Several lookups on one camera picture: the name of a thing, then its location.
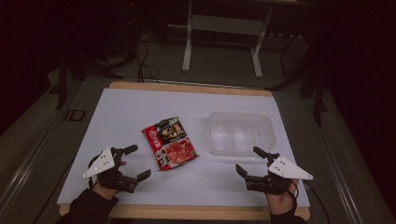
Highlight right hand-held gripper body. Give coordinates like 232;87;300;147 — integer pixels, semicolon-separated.
245;152;314;196

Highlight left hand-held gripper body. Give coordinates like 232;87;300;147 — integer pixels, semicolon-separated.
82;147;140;194

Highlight clear plastic container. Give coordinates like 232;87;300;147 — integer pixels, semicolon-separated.
207;110;277;158

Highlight red and black food packet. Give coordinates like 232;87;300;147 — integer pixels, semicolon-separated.
141;116;200;172

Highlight person's left hand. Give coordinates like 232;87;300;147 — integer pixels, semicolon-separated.
92;159;128;201

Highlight person's right hand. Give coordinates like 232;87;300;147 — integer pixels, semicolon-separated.
265;179;300;217

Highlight white table mat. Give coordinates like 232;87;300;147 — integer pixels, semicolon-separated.
56;87;311;208

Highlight black floor plate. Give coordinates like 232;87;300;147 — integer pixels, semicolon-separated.
63;108;86;122

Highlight black metal stand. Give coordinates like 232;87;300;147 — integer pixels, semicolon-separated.
55;46;125;110
266;29;330;128

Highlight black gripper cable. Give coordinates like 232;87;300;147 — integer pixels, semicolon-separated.
303;179;332;224

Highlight metal floor rail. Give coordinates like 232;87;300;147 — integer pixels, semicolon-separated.
0;106;64;208
316;122;358;224

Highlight black floor cables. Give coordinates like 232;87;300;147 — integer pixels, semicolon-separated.
133;38;162;84

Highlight white metal table frame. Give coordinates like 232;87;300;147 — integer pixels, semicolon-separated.
181;0;276;79

